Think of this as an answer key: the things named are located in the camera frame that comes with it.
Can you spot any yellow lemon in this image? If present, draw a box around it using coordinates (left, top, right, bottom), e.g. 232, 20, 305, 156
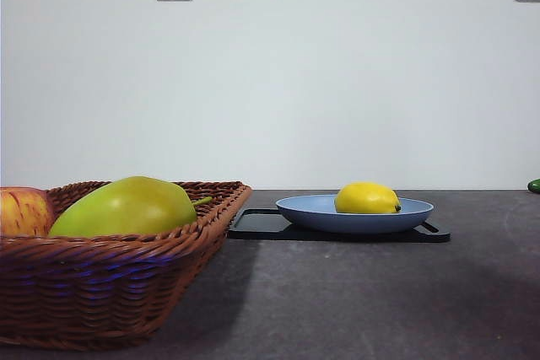
334, 181, 402, 215

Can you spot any blue round plate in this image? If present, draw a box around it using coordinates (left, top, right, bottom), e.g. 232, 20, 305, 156
274, 194, 435, 235

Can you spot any brown wicker basket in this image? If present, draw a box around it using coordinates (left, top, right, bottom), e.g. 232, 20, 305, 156
0, 180, 253, 352

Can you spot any black flat tray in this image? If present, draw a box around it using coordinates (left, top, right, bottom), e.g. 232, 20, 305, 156
226, 207, 451, 244

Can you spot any green mango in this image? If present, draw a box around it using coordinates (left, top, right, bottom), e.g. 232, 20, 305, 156
47, 175, 198, 238

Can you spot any red yellow apple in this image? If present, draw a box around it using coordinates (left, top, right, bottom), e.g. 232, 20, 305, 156
0, 185, 56, 236

